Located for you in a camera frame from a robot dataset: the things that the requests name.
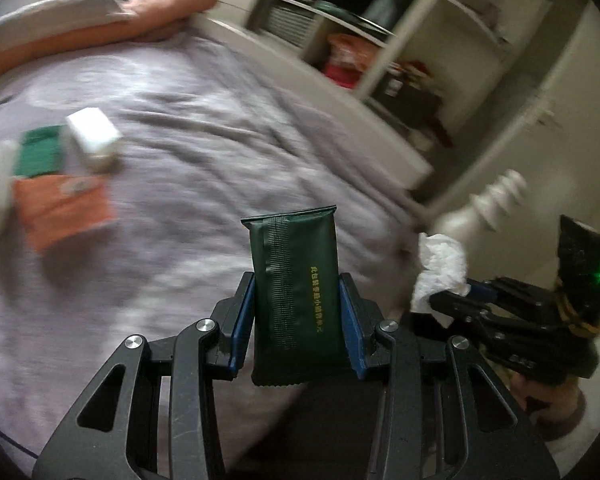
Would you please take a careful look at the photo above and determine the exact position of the black box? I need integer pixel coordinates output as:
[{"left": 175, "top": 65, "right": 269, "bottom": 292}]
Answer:
[{"left": 372, "top": 67, "right": 443, "bottom": 123}]

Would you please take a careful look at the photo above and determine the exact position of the dark green packet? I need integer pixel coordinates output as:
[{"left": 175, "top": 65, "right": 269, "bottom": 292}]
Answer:
[{"left": 241, "top": 204, "right": 353, "bottom": 388}]

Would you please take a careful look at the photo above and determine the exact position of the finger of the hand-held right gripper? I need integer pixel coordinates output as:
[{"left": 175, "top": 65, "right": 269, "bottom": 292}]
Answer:
[
  {"left": 411, "top": 294, "right": 513, "bottom": 347},
  {"left": 467, "top": 277, "right": 556, "bottom": 313}
]

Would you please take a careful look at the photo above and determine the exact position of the white turned bedpost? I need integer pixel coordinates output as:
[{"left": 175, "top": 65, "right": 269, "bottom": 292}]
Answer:
[{"left": 437, "top": 169, "right": 529, "bottom": 243}]

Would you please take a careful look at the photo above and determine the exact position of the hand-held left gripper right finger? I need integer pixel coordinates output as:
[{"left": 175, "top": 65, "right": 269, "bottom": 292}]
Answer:
[{"left": 339, "top": 272, "right": 561, "bottom": 480}]

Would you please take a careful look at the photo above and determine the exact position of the white woven basket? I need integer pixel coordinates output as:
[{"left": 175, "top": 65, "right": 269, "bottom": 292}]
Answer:
[{"left": 266, "top": 4, "right": 315, "bottom": 50}]

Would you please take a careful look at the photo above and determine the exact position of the white shelf unit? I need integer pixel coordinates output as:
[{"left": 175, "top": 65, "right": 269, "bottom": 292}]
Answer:
[{"left": 242, "top": 0, "right": 551, "bottom": 151}]

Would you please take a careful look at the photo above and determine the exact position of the red snack packet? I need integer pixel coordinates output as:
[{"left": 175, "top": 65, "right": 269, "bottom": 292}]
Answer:
[{"left": 12, "top": 174, "right": 118, "bottom": 256}]

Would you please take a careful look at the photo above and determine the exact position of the white bed frame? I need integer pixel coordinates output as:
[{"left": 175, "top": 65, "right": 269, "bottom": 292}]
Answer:
[{"left": 182, "top": 7, "right": 433, "bottom": 206}]

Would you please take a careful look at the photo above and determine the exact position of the white tissue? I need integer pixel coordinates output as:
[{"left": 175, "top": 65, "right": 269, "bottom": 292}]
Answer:
[{"left": 411, "top": 232, "right": 472, "bottom": 326}]

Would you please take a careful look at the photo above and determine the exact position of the white carton box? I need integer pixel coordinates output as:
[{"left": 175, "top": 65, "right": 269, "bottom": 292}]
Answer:
[{"left": 62, "top": 106, "right": 123, "bottom": 175}]

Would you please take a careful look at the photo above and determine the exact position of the purple fleece blanket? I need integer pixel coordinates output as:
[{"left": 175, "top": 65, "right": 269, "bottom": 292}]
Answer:
[{"left": 0, "top": 30, "right": 431, "bottom": 461}]

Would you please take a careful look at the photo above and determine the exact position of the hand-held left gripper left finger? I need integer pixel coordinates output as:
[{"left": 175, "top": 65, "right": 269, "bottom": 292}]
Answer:
[{"left": 32, "top": 272, "right": 258, "bottom": 480}]

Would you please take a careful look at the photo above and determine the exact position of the person's right hand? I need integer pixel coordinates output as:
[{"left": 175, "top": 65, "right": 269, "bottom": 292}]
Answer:
[{"left": 510, "top": 374, "right": 587, "bottom": 436}]

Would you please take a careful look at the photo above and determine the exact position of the flat green packet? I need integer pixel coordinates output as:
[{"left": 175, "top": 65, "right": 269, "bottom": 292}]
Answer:
[{"left": 16, "top": 125, "right": 65, "bottom": 178}]

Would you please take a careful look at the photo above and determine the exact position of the orange plastic bag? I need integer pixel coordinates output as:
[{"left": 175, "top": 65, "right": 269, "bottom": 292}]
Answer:
[{"left": 324, "top": 34, "right": 398, "bottom": 92}]

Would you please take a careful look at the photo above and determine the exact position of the grey pillow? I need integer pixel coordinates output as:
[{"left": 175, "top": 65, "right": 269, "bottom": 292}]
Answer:
[{"left": 0, "top": 0, "right": 135, "bottom": 58}]

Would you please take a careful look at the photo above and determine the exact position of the white wardrobe door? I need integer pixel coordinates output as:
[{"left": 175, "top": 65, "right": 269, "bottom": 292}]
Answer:
[{"left": 420, "top": 0, "right": 600, "bottom": 221}]

